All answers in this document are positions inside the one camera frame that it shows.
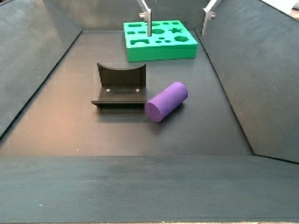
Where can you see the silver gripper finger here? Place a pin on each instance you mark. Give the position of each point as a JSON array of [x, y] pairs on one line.
[[209, 14], [146, 15]]

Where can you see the purple cylinder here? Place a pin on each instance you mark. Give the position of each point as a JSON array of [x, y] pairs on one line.
[[161, 106]]

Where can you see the green foam shape board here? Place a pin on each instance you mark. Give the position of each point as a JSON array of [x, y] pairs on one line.
[[170, 43]]

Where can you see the black cradle stand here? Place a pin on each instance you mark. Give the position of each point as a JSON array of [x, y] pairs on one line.
[[122, 86]]

